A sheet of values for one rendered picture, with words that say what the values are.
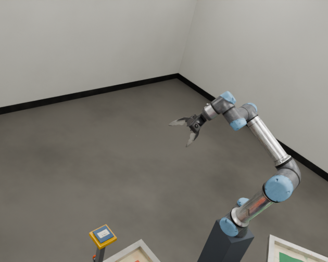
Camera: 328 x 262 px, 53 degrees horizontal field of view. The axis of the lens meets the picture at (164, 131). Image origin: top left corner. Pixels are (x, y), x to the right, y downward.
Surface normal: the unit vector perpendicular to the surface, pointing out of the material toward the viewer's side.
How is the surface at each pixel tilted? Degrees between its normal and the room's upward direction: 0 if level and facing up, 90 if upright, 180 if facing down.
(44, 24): 90
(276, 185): 83
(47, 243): 0
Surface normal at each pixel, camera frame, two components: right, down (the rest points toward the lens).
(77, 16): 0.65, 0.54
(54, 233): 0.21, -0.80
